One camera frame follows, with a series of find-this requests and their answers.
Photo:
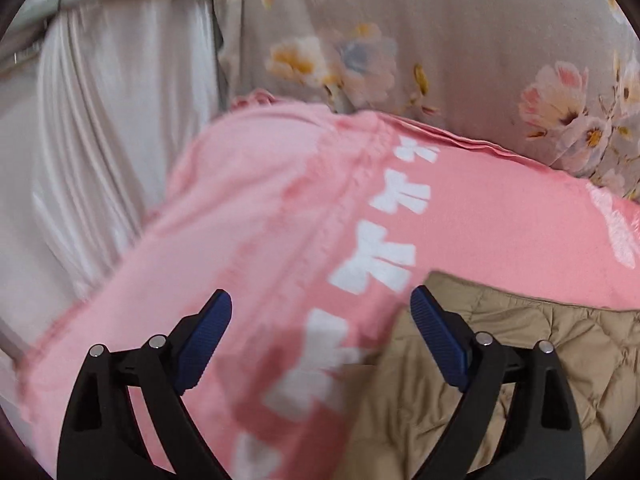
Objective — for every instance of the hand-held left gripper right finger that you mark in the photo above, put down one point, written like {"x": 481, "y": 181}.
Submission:
{"x": 440, "y": 335}

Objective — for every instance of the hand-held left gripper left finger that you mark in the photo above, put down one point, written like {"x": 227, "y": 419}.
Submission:
{"x": 202, "y": 340}

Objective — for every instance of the tan quilted jacket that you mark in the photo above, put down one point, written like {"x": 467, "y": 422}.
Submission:
{"x": 550, "y": 355}

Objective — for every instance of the pink printed blanket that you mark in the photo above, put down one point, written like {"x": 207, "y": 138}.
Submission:
{"x": 250, "y": 185}

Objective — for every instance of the white curtain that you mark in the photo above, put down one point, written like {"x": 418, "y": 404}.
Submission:
{"x": 100, "y": 135}

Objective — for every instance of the grey floral sheet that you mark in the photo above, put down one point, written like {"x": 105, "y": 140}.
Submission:
{"x": 450, "y": 35}

